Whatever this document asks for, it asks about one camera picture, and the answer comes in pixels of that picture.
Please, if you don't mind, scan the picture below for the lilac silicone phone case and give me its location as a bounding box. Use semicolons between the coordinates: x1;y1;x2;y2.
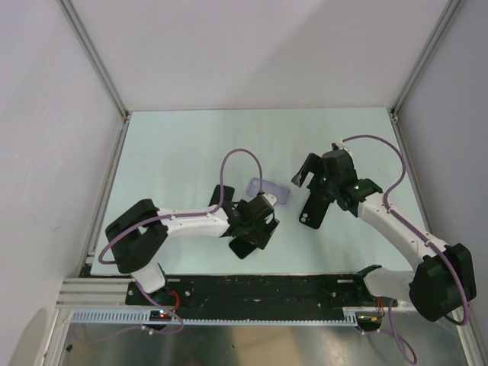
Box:
246;178;291;206

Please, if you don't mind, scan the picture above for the black smartphone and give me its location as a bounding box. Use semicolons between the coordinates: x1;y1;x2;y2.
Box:
209;185;235;206
229;238;256;260

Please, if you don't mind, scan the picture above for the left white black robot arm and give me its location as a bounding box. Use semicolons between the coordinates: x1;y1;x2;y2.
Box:
105;192;279;304

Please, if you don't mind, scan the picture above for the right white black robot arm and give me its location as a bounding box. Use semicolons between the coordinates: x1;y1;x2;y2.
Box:
291;148;477;322

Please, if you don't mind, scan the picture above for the black phone case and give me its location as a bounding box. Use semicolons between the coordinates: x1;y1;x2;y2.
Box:
299;193;332;230

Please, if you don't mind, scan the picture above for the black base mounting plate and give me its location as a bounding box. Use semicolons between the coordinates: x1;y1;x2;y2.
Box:
125;275;378;322

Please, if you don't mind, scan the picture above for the left controller board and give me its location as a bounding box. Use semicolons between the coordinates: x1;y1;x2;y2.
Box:
149;310;173;322

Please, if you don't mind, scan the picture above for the controller board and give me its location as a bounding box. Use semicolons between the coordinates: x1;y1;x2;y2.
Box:
149;310;173;322
357;315;383;332

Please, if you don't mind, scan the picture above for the right controller board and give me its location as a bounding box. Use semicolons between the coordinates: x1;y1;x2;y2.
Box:
357;315;383;332

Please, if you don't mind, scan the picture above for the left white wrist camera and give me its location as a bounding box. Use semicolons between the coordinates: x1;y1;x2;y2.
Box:
261;193;278;207

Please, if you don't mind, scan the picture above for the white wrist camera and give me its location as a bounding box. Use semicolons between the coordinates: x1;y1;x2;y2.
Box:
261;193;278;207
331;140;351;154

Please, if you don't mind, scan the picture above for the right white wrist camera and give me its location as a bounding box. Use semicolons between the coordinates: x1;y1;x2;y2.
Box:
331;140;351;154

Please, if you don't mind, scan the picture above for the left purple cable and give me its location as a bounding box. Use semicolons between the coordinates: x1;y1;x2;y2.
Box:
98;149;268;336

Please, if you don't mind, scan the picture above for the grey slotted cable duct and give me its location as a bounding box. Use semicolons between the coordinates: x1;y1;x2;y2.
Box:
72;309;358;326

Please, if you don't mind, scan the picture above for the right aluminium frame post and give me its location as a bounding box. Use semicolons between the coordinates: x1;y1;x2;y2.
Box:
390;0;464;123

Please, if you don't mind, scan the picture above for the aluminium frame post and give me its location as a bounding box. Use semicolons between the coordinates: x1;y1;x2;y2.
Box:
390;0;464;123
56;0;130;121

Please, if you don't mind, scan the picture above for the left aluminium frame post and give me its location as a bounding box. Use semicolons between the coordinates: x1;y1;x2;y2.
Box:
56;0;130;121

